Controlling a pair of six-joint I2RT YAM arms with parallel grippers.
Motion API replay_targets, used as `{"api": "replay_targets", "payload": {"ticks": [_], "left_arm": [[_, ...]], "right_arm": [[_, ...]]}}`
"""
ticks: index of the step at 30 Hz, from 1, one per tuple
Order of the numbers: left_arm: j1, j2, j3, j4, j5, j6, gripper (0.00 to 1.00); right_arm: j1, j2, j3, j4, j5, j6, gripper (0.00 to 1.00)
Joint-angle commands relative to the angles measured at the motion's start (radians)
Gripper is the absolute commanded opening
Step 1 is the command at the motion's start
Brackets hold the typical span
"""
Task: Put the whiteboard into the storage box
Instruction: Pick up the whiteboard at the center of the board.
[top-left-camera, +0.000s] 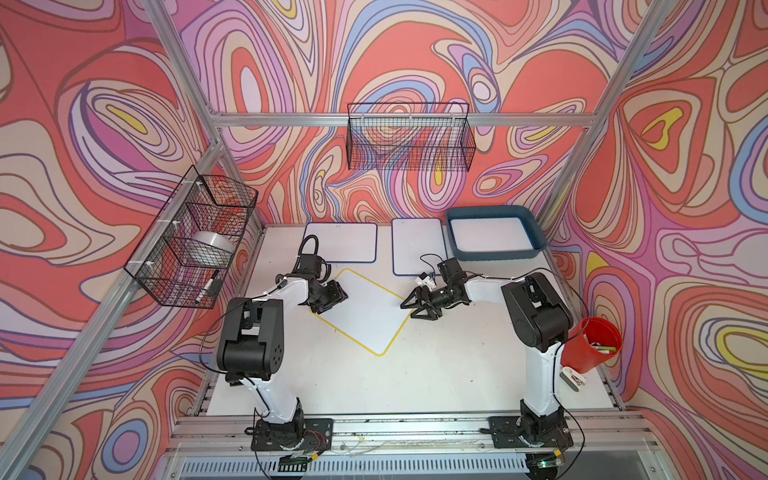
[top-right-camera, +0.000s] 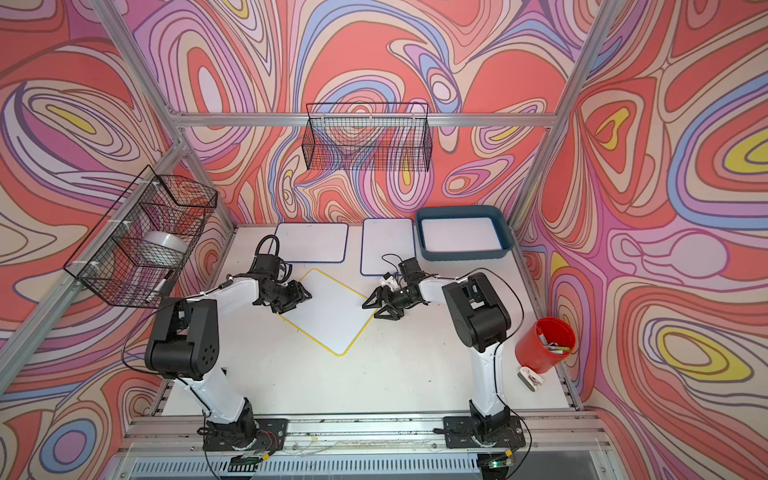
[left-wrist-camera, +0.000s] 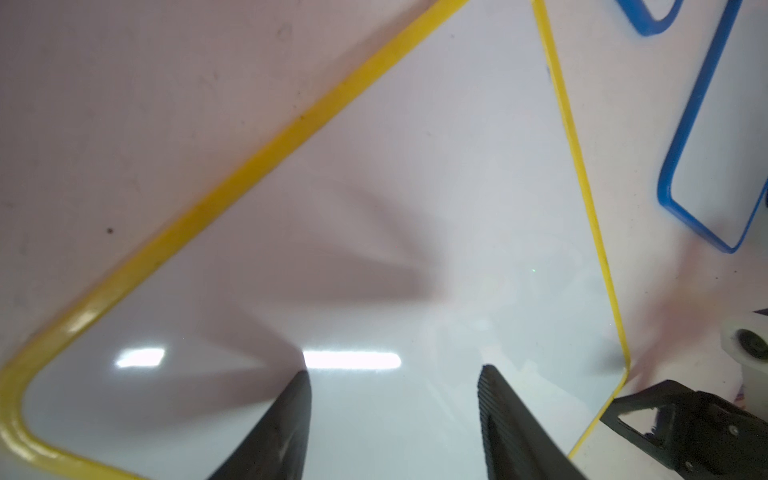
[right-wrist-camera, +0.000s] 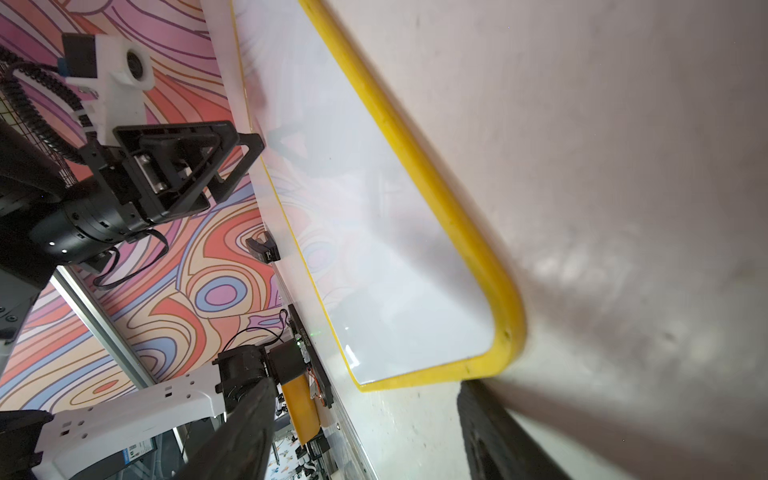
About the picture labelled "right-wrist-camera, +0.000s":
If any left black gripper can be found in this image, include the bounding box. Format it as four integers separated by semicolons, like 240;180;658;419
79;121;265;224

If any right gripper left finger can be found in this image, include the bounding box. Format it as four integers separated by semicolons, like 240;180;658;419
174;378;276;480

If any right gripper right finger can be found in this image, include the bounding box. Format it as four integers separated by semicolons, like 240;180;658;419
457;380;568;480

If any yellow-framed whiteboard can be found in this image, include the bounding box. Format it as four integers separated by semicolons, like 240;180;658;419
230;1;526;392

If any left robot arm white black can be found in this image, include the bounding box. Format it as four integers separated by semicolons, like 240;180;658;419
1;34;277;479

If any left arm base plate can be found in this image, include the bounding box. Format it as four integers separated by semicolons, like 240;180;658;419
281;304;335;445

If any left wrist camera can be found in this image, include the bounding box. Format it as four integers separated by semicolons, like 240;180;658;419
58;33;155;146

